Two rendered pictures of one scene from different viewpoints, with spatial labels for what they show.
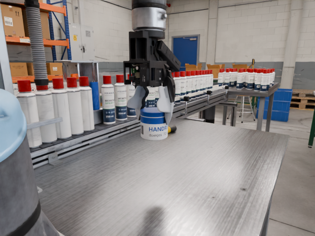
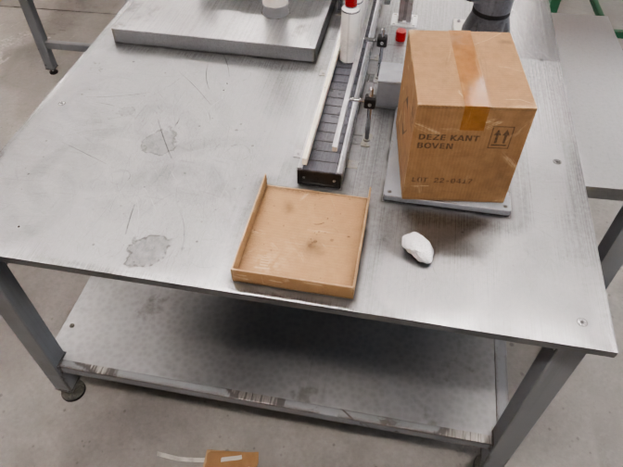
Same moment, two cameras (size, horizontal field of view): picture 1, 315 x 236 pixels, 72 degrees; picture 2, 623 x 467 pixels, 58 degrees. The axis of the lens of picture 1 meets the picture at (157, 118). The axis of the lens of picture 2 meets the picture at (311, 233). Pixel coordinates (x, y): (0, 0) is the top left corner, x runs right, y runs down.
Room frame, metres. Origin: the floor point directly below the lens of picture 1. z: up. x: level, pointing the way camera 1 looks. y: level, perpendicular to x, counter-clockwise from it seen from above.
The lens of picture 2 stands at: (-1.09, 1.37, 1.79)
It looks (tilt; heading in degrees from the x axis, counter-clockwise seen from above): 48 degrees down; 336
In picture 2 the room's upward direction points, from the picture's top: straight up
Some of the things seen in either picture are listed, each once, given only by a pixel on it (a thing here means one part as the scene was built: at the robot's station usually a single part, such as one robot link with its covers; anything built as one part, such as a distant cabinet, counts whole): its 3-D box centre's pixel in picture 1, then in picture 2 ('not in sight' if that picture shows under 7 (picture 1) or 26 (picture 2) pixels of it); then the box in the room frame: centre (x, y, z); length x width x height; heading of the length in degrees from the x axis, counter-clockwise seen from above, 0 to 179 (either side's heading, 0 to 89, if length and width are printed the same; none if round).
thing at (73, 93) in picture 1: (73, 106); not in sight; (0.77, 0.30, 0.98); 0.05 x 0.05 x 0.20
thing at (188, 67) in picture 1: (193, 70); not in sight; (6.19, -0.99, 0.97); 0.47 x 0.41 x 0.37; 145
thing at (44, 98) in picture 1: (45, 111); not in sight; (0.69, 0.36, 0.98); 0.05 x 0.05 x 0.20
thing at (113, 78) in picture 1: (106, 81); not in sight; (2.86, 0.66, 0.91); 0.60 x 0.40 x 0.22; 152
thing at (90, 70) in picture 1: (80, 93); not in sight; (0.91, 0.32, 1.01); 0.14 x 0.13 x 0.26; 146
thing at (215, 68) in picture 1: (215, 70); not in sight; (5.85, -1.52, 0.96); 0.43 x 0.42 x 0.37; 56
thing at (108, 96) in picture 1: (108, 99); not in sight; (0.91, 0.21, 0.98); 0.05 x 0.05 x 0.20
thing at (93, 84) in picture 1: (94, 99); not in sight; (0.91, 0.26, 0.98); 0.03 x 0.03 x 0.16
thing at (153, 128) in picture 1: (154, 123); not in sight; (0.54, 0.01, 0.98); 0.07 x 0.07 x 0.07
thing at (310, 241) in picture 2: not in sight; (305, 231); (-0.32, 1.04, 0.85); 0.30 x 0.26 x 0.04; 146
